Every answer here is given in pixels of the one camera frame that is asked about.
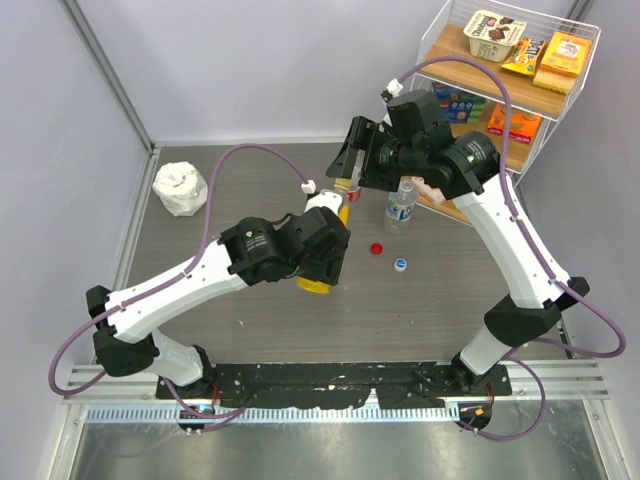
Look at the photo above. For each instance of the yellow bottle cap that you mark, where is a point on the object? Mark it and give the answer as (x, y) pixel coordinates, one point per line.
(342, 184)

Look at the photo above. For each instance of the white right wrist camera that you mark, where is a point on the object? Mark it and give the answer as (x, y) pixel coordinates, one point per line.
(392, 90)

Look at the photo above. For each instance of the orange snack box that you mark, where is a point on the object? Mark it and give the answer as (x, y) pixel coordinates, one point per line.
(523, 127)

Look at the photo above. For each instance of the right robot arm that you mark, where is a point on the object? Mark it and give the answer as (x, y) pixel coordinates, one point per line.
(416, 140)

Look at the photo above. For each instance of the white yogurt cup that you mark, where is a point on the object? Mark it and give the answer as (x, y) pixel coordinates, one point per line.
(492, 36)

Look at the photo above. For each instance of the yellow candy bag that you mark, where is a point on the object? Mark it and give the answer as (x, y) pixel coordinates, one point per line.
(525, 57)

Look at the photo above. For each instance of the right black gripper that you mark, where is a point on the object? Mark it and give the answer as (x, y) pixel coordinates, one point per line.
(365, 134)

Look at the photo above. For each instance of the blue green box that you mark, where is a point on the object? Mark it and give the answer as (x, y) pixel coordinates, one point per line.
(459, 106)

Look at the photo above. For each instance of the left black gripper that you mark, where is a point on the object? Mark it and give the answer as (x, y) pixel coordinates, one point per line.
(329, 270)

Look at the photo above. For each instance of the white pink small box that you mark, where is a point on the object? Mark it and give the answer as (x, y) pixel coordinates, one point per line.
(434, 195)

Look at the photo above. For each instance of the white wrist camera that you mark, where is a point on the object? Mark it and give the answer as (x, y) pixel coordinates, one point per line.
(332, 199)
(392, 90)

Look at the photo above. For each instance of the white bottle cap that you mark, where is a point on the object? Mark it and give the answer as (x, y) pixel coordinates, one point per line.
(400, 265)

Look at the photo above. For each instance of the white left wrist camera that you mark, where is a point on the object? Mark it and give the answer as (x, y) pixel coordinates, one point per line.
(332, 199)

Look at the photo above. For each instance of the red cap clear bottle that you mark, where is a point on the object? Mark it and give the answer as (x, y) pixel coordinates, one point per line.
(353, 195)

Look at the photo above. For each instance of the yellow label bottle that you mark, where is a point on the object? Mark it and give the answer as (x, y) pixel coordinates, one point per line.
(318, 287)

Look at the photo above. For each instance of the clear bottle blue green label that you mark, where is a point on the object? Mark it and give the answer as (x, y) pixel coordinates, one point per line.
(400, 205)

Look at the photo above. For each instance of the crumpled white paper towel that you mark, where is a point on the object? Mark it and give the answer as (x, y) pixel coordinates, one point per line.
(181, 188)

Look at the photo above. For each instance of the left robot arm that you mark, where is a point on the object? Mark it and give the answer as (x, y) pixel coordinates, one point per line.
(255, 250)

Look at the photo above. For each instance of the white slotted cable duct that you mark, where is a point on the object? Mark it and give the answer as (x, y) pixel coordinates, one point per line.
(172, 413)

